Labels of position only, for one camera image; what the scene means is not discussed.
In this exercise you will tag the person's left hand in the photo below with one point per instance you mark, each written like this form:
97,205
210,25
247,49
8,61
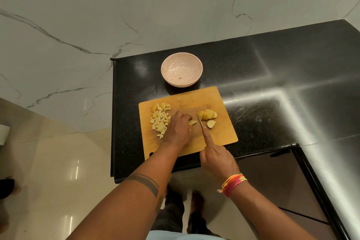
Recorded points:
177,133

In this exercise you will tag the wooden cutting board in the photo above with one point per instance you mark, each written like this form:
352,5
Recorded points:
222,135

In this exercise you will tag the pile of diced potato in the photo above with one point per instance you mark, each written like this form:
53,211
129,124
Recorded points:
160,117

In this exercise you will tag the person's right hand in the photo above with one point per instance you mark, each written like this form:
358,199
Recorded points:
219,164

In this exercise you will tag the person's left forearm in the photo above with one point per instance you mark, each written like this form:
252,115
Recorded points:
123,209

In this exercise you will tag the potato end piece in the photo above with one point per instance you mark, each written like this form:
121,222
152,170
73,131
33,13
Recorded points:
211,123

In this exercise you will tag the pink speckled bowl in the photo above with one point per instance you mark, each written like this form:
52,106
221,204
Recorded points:
184,65

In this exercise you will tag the yellow potato half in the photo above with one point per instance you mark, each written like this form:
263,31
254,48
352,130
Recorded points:
206,114

